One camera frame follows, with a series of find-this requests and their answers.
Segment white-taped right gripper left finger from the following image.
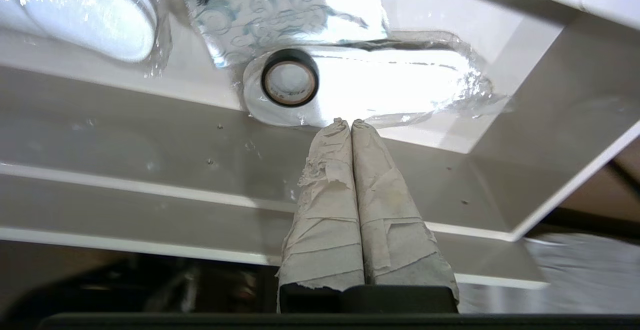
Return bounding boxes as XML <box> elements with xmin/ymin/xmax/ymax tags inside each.
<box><xmin>277</xmin><ymin>118</ymin><xmax>365</xmax><ymax>291</ymax></box>

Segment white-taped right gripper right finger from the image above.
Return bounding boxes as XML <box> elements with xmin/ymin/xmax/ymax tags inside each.
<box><xmin>351</xmin><ymin>119</ymin><xmax>460</xmax><ymax>301</ymax></box>

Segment white slippers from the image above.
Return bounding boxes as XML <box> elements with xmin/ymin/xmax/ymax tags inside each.
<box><xmin>242</xmin><ymin>30</ymin><xmax>511</xmax><ymax>128</ymax></box>
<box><xmin>0</xmin><ymin>0</ymin><xmax>173</xmax><ymax>78</ymax></box>

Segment black tape roll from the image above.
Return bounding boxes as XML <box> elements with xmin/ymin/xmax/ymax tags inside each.
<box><xmin>260</xmin><ymin>48</ymin><xmax>320</xmax><ymax>108</ymax></box>

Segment grey cabinet drawer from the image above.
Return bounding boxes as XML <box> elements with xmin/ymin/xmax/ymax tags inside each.
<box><xmin>0</xmin><ymin>0</ymin><xmax>640</xmax><ymax>291</ymax></box>

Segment silver black robot base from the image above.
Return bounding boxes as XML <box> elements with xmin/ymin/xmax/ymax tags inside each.
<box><xmin>0</xmin><ymin>232</ymin><xmax>640</xmax><ymax>316</ymax></box>

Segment patterned tissue pack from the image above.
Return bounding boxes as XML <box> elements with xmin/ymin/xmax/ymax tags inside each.
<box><xmin>182</xmin><ymin>0</ymin><xmax>391</xmax><ymax>68</ymax></box>

